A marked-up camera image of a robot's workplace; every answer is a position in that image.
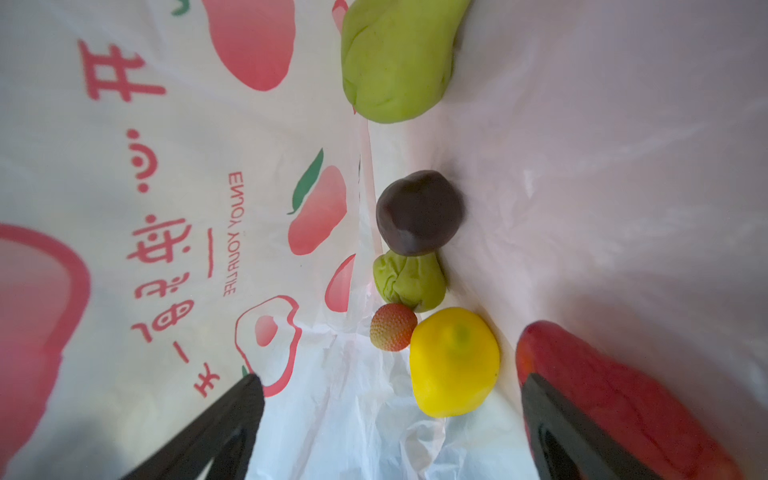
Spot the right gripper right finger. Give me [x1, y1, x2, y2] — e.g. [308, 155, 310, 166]
[521, 373, 659, 480]

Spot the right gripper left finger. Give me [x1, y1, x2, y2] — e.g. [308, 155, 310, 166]
[125, 373, 265, 480]

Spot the large strawberry toy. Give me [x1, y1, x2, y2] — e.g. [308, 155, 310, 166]
[515, 320, 744, 479]

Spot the yellow lemon toy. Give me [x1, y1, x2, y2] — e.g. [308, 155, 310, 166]
[410, 307, 501, 418]

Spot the small strawberry toy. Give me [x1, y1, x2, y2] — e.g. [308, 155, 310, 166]
[369, 303, 418, 352]

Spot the green pear toy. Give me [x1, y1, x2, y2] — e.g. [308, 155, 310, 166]
[341, 0, 471, 124]
[372, 251, 447, 313]

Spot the pink plastic fruit-print bag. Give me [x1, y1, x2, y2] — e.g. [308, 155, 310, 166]
[1, 1, 767, 479]

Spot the dark purple mangosteen toy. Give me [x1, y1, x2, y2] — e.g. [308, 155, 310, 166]
[376, 170, 465, 257]

